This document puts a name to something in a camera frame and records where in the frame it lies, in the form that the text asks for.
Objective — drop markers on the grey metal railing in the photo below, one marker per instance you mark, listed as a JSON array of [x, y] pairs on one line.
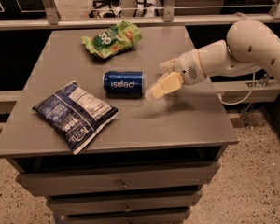
[[82, 14]]

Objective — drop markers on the blue chip bag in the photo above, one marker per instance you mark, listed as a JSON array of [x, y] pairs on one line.
[[76, 114]]

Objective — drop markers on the top grey drawer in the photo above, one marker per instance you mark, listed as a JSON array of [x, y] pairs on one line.
[[119, 178]]

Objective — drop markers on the bottom grey drawer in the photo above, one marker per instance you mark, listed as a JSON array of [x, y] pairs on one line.
[[134, 217]]

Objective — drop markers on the green chip bag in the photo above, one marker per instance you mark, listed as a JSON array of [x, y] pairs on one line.
[[112, 40]]

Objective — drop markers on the grey drawer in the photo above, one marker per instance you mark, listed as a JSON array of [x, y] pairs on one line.
[[134, 217], [125, 202], [119, 178]]

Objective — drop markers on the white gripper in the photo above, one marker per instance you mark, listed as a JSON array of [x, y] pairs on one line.
[[188, 66]]

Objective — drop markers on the grey drawer cabinet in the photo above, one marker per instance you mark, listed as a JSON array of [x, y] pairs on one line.
[[193, 128]]

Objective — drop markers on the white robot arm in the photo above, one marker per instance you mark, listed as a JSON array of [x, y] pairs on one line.
[[249, 47]]

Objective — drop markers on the middle grey drawer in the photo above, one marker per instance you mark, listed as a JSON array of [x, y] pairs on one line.
[[125, 202]]

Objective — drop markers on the black office chair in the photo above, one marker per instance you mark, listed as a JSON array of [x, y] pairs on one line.
[[104, 2]]

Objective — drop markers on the blue pepsi can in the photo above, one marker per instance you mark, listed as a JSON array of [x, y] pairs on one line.
[[128, 82]]

